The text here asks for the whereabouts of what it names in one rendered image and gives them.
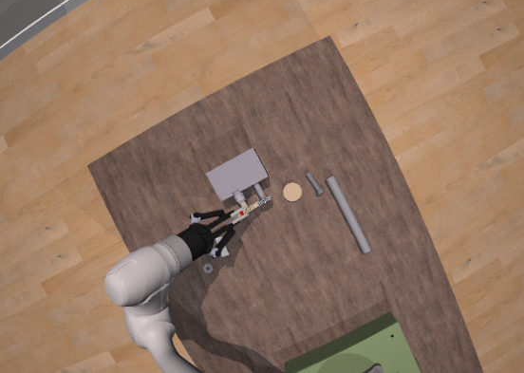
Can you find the long grey metal bar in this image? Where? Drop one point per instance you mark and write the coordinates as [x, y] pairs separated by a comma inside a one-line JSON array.
[[348, 214]]

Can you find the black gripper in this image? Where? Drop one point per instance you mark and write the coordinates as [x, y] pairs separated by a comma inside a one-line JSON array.
[[192, 235]]

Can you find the grey hex bolt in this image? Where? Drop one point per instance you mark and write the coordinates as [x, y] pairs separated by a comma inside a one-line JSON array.
[[315, 184]]

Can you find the tan round disc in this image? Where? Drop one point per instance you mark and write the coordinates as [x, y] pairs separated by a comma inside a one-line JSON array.
[[292, 191]]

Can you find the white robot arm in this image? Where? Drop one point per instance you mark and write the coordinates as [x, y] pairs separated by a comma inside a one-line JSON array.
[[142, 279]]

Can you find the grey shaft with cream gear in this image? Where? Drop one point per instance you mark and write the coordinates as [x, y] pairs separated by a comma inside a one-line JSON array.
[[247, 208]]

